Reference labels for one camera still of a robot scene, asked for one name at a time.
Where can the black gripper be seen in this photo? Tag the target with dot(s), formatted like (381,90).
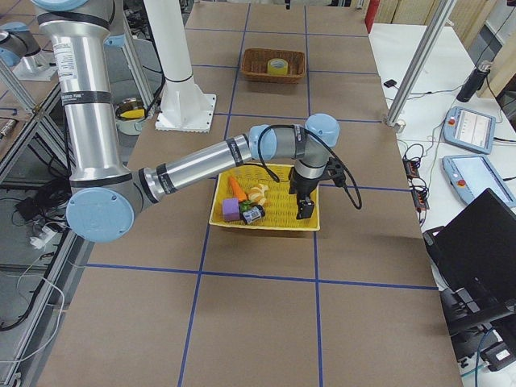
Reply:
(302,185)

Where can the yellow tape roll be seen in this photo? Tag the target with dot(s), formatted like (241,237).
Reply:
(277,67)

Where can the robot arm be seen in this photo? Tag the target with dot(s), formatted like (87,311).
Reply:
(106,195)

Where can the yellow woven basket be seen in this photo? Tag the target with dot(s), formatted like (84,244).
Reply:
(280,207)

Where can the brown wicker basket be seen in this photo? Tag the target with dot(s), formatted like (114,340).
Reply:
(254,65)

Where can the toy croissant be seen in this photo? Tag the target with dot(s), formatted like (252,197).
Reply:
(257,195)

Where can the small black-capped bottle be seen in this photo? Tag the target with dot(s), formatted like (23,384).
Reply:
(253,214)

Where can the orange toy carrot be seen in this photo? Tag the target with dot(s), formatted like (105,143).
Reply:
(242,198)

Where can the purple foam cube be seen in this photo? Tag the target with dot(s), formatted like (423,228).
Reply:
(230,209)

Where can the small black device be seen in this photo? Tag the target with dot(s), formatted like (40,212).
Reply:
(390,83)

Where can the near teach pendant tablet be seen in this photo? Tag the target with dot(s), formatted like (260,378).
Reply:
(471,175)

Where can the teach pendant tablet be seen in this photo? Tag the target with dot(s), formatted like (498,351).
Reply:
(471,175)
(469,130)

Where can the black monitor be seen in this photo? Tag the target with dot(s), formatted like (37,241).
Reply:
(475,255)

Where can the far teach pendant tablet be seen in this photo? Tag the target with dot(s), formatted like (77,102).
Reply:
(469,130)

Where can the white enamel pot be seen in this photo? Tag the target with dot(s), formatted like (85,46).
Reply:
(130,116)

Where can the black water bottle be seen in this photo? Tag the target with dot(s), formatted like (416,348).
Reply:
(475,81)

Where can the red cylinder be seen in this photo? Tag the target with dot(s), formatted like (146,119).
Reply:
(371,14)

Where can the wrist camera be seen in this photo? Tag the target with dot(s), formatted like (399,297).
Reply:
(334,171)

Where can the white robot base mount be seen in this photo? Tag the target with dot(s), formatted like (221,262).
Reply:
(183,107)

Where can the aluminium frame post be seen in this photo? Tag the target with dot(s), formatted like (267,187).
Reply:
(420,57)

